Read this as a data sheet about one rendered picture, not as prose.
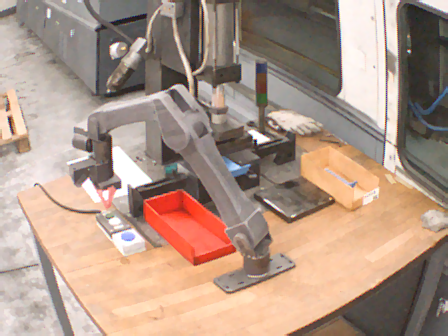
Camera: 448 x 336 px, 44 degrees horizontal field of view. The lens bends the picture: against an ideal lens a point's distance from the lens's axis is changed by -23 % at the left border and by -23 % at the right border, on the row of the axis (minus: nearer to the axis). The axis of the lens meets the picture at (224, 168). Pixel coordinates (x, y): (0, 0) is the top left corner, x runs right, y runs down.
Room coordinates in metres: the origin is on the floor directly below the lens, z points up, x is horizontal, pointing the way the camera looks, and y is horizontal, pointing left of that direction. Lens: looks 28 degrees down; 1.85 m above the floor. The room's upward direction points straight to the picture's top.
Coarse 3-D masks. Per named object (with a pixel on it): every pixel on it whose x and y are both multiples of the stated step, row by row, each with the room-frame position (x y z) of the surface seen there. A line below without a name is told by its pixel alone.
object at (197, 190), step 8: (256, 168) 1.70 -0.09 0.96; (240, 176) 1.67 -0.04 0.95; (192, 184) 1.62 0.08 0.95; (200, 184) 1.60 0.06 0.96; (240, 184) 1.67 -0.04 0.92; (248, 184) 1.69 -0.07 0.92; (256, 184) 1.70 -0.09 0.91; (192, 192) 1.62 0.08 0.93; (200, 192) 1.60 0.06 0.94; (200, 200) 1.60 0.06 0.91; (208, 200) 1.62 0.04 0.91
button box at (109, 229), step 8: (40, 184) 1.69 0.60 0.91; (56, 200) 1.59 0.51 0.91; (72, 208) 1.55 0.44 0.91; (96, 216) 1.48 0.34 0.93; (104, 216) 1.47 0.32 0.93; (120, 216) 1.49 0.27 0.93; (104, 224) 1.44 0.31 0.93; (112, 224) 1.44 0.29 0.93; (120, 224) 1.44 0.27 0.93; (128, 224) 1.44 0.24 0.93; (104, 232) 1.44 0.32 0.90; (112, 232) 1.41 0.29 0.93; (120, 232) 1.42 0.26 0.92; (112, 240) 1.40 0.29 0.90
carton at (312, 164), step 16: (304, 160) 1.74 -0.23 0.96; (320, 160) 1.79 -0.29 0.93; (336, 160) 1.78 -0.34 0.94; (352, 160) 1.72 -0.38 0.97; (304, 176) 1.74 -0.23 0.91; (320, 176) 1.68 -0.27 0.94; (352, 176) 1.71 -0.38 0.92; (368, 176) 1.65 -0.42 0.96; (336, 192) 1.61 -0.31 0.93; (352, 192) 1.55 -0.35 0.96; (368, 192) 1.64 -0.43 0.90; (352, 208) 1.55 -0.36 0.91
